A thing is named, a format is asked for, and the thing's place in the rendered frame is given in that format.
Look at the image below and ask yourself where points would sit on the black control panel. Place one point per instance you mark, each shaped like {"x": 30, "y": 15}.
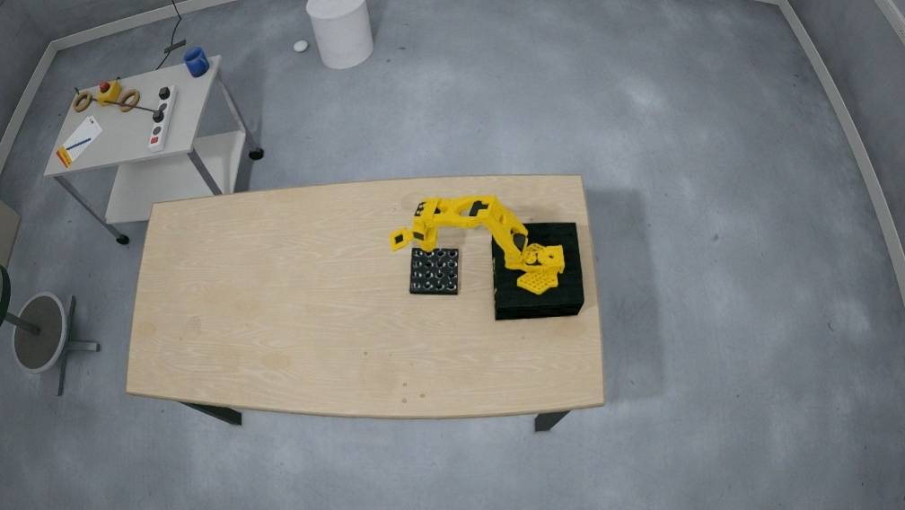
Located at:
{"x": 438, "y": 269}

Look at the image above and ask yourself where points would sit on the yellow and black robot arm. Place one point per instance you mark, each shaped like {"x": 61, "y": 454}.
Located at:
{"x": 487, "y": 210}

